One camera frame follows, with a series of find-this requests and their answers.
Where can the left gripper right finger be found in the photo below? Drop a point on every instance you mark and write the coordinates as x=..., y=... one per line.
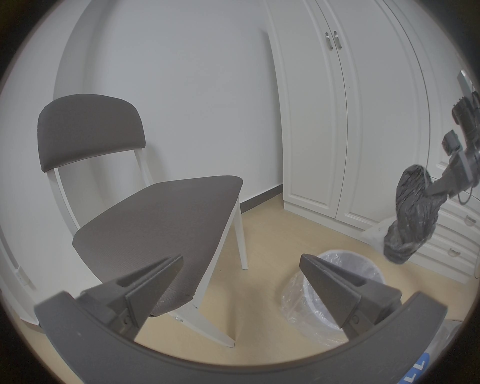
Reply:
x=337, y=292

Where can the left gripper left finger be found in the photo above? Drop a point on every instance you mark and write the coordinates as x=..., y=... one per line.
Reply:
x=131, y=300

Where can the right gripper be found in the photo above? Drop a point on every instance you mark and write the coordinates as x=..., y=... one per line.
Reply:
x=465, y=168

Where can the black plastic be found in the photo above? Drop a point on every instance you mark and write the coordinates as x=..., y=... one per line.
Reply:
x=416, y=210

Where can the white trash bin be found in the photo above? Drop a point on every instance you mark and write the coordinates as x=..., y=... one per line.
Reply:
x=352, y=262

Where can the clear plastic bag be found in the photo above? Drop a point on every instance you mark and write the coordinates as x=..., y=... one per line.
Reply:
x=296, y=303

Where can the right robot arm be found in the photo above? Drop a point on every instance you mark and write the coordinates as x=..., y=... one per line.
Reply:
x=468, y=112

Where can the white chair with grey seat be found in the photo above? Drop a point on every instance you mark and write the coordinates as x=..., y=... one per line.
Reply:
x=150, y=217

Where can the white wardrobe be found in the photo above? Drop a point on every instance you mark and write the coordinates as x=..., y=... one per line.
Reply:
x=337, y=131

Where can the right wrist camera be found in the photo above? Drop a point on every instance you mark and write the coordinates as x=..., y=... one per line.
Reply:
x=451, y=142

